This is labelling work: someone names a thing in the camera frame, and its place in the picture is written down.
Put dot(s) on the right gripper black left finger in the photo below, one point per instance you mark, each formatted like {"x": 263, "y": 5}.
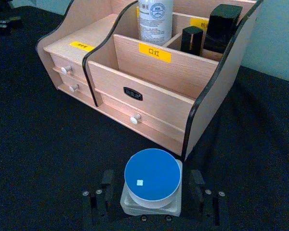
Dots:
{"x": 108, "y": 190}

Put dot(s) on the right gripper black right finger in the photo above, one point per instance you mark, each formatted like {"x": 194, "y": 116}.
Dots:
{"x": 197, "y": 190}

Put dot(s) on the frosted jar with blue lid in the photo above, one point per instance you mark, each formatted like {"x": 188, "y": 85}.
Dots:
{"x": 151, "y": 178}

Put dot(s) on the small upper organizer drawer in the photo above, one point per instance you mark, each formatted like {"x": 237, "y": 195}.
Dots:
{"x": 57, "y": 63}

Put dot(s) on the small organizer drawer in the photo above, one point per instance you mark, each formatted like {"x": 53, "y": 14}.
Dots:
{"x": 57, "y": 63}
{"x": 85, "y": 90}

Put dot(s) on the white drawer knob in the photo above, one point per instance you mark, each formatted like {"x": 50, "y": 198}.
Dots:
{"x": 66, "y": 70}
{"x": 74, "y": 88}
{"x": 135, "y": 119}

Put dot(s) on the wide organizer drawer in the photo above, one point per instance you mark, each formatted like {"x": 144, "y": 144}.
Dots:
{"x": 159, "y": 120}

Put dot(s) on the black table cloth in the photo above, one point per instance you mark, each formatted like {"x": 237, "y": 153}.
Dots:
{"x": 26, "y": 144}

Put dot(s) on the pink wooden desk organizer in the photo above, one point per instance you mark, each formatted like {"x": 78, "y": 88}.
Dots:
{"x": 159, "y": 96}

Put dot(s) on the small lower organizer drawer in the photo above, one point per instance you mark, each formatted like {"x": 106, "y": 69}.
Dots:
{"x": 85, "y": 90}

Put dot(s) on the small black rectangular box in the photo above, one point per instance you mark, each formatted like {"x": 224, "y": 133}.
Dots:
{"x": 191, "y": 41}

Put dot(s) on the white plastic spray bottle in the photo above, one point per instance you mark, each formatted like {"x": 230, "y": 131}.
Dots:
{"x": 155, "y": 21}

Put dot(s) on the tall black rectangular box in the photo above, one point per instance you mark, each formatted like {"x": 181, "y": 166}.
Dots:
{"x": 221, "y": 29}

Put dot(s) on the pale grey wall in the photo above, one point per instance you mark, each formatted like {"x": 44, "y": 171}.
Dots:
{"x": 274, "y": 36}

